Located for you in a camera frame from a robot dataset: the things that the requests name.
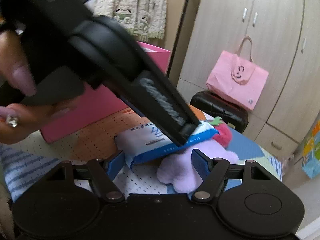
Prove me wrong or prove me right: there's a lavender plush toy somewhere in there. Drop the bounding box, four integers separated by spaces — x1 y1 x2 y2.
157 139 239 193

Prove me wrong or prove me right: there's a pink strawberry plush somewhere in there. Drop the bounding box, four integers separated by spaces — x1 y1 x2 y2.
207 116 233 148

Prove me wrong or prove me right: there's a blue white wet wipes pack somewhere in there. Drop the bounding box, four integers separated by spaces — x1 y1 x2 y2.
114 121 219 168

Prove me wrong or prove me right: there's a person's hand with ring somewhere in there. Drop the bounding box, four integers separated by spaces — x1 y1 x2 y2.
1 18 79 145

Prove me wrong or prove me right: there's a pink storage box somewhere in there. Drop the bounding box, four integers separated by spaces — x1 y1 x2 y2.
39 41 171 145

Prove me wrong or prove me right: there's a black suitcase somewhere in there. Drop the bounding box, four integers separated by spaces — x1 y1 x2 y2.
190 90 249 133

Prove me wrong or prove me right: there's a patchwork knitted blanket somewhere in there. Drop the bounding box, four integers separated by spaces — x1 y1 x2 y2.
0 104 283 203

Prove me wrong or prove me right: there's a cream knitted cardigan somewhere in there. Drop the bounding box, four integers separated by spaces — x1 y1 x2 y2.
93 0 167 42

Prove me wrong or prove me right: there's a pink tote bag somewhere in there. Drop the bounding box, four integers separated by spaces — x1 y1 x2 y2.
206 35 268 111

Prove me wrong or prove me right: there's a colourful paper gift bag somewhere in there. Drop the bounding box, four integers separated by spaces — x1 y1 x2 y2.
302 120 320 179

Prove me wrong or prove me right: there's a black clothes rack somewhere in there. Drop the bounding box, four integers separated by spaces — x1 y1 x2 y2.
166 0 196 78

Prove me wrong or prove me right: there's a beige wardrobe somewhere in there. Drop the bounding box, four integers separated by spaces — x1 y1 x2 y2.
169 0 319 158

